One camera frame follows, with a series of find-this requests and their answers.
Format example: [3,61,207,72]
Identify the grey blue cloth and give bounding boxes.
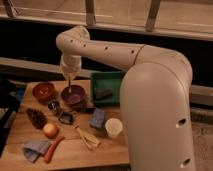
[22,140,51,163]

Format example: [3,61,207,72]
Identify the yellow red apple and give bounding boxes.
[43,123,59,138]

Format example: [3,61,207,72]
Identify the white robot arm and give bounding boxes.
[56,26,196,171]

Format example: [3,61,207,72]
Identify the red handled tool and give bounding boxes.
[44,136,65,163]

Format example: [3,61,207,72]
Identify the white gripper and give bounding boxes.
[60,54,81,81]

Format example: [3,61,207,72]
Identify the green plastic bin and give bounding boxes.
[90,71,125,106]

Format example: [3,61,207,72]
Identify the dark object in bin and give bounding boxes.
[94,89,113,99]

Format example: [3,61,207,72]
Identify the wooden tongs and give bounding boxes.
[75,126,101,150]

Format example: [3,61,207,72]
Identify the small metal cup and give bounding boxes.
[48,101,61,116]

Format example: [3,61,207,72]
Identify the wooden table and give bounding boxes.
[0,82,129,171]

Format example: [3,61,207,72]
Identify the purple bowl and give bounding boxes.
[61,85,85,106]

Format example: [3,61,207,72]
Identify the blue sponge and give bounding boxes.
[90,108,105,129]

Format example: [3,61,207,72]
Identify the small metal fork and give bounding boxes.
[68,79,72,94]

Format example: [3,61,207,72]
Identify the white paper cup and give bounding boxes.
[105,118,123,138]

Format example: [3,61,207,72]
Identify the dark metal measuring cup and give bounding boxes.
[58,112,74,125]

